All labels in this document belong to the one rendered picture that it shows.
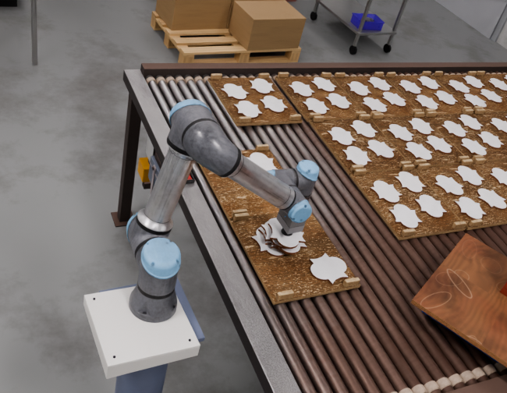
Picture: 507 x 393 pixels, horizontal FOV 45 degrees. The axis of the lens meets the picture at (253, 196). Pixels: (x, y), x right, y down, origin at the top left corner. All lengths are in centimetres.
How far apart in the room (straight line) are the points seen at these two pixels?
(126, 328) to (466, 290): 116
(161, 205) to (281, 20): 373
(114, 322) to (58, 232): 163
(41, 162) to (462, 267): 262
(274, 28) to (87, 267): 291
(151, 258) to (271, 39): 385
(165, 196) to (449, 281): 104
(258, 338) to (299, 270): 33
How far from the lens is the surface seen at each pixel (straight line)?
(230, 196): 238
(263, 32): 535
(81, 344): 300
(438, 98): 363
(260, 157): 261
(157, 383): 221
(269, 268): 214
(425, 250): 251
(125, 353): 184
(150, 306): 189
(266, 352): 193
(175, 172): 177
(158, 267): 179
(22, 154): 403
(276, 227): 219
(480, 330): 214
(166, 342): 188
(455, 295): 220
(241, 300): 204
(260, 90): 311
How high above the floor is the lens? 243
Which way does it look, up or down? 38 degrees down
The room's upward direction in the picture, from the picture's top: 15 degrees clockwise
